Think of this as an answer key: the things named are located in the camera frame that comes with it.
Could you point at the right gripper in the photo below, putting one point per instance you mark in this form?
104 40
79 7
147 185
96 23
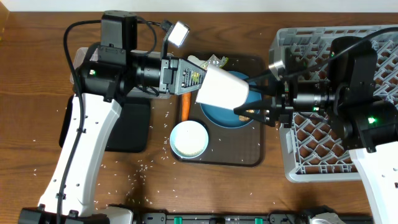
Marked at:
278 101

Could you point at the dark brown serving tray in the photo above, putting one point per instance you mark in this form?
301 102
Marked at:
231 146

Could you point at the orange carrot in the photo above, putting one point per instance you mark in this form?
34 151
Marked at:
186 100

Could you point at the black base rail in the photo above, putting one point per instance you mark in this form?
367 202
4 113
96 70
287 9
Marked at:
163 218

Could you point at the light blue bowl with rice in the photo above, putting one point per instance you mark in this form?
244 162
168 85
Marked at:
189 139

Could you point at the white napkin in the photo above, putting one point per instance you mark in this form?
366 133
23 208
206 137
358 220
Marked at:
195 60

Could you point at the black plastic bin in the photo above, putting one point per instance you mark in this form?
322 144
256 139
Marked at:
133 124

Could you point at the white cup pink inside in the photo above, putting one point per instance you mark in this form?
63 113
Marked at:
222 89

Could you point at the grey dishwasher rack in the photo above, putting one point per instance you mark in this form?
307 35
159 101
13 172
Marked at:
311 151

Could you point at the brown food scrap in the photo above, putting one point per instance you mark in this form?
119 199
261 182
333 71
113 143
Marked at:
244 118

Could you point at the yellow green snack wrapper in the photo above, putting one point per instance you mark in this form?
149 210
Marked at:
214 60

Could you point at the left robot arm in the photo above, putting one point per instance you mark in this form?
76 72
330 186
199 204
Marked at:
110 69

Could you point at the dark blue plate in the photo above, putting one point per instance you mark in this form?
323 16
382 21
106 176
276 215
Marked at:
226 118

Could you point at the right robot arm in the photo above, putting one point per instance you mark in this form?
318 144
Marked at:
365 123

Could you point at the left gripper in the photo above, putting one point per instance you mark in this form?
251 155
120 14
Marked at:
166 75

